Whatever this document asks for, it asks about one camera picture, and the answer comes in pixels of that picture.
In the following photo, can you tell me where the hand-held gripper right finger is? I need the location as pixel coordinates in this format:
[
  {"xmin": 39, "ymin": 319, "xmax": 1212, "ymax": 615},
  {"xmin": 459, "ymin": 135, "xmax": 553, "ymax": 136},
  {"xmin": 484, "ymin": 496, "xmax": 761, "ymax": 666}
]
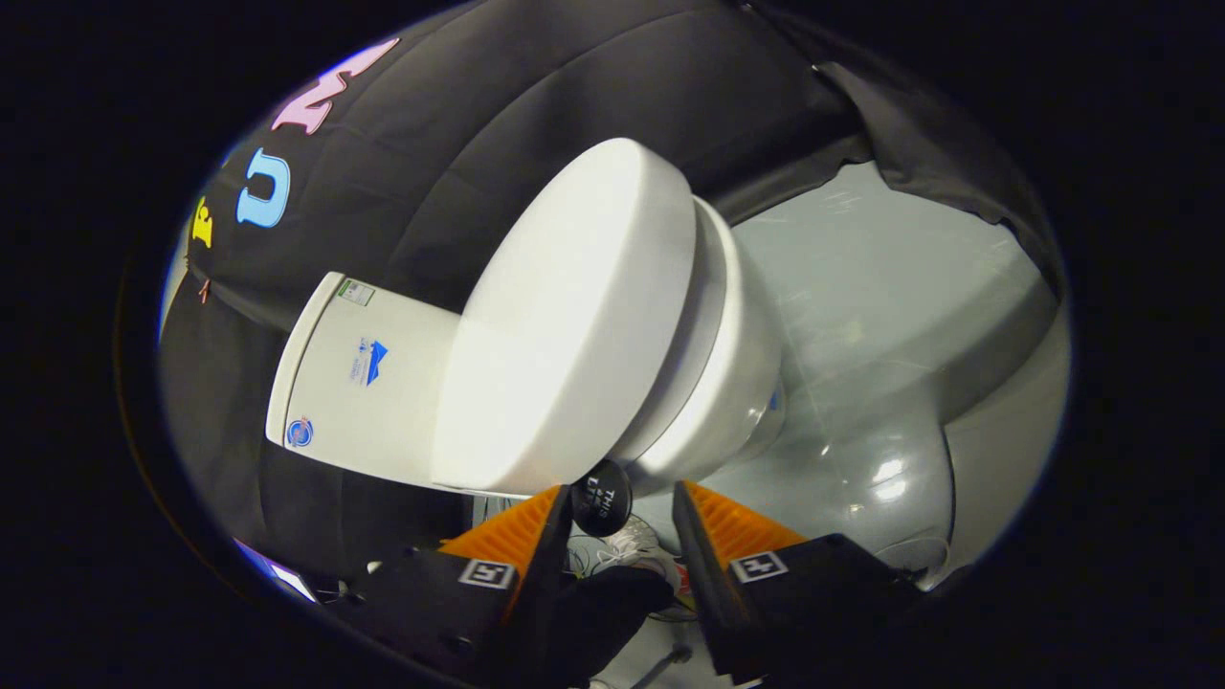
[{"xmin": 672, "ymin": 480, "xmax": 924, "ymax": 685}]

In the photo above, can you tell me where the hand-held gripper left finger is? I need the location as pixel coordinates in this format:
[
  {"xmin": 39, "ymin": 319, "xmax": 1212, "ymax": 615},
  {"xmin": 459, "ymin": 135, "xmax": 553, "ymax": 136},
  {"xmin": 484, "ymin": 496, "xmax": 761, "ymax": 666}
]
[{"xmin": 330, "ymin": 483, "xmax": 575, "ymax": 685}]

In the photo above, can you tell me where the black lid handle knob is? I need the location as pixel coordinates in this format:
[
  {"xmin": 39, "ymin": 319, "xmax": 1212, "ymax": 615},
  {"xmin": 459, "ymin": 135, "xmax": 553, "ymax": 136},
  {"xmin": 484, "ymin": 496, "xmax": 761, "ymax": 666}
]
[{"xmin": 571, "ymin": 459, "xmax": 634, "ymax": 538}]

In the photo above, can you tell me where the white toilet lid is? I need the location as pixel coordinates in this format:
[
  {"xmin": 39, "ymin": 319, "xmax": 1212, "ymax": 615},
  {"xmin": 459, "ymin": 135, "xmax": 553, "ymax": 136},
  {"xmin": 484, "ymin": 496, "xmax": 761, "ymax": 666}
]
[{"xmin": 431, "ymin": 137, "xmax": 698, "ymax": 497}]

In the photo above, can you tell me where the white toilet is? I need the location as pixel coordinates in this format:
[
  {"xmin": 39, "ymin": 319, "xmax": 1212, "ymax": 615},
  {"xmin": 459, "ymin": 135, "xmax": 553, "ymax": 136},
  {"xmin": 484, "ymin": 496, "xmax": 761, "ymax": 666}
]
[{"xmin": 265, "ymin": 196, "xmax": 788, "ymax": 499}]

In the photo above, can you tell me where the white toilet seat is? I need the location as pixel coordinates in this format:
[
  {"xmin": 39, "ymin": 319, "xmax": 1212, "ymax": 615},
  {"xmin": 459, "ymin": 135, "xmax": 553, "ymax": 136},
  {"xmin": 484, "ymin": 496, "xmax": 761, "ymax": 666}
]
[{"xmin": 612, "ymin": 198, "xmax": 743, "ymax": 465}]

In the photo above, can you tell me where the dark cloth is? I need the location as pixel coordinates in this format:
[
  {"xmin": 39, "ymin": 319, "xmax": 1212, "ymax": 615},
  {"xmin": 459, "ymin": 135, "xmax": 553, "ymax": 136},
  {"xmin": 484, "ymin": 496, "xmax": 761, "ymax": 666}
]
[{"xmin": 536, "ymin": 565, "xmax": 676, "ymax": 685}]

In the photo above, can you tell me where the black backdrop cloth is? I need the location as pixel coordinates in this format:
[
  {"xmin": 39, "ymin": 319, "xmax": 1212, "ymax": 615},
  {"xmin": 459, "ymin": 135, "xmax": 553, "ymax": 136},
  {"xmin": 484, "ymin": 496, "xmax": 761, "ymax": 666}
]
[{"xmin": 158, "ymin": 0, "xmax": 1068, "ymax": 594}]

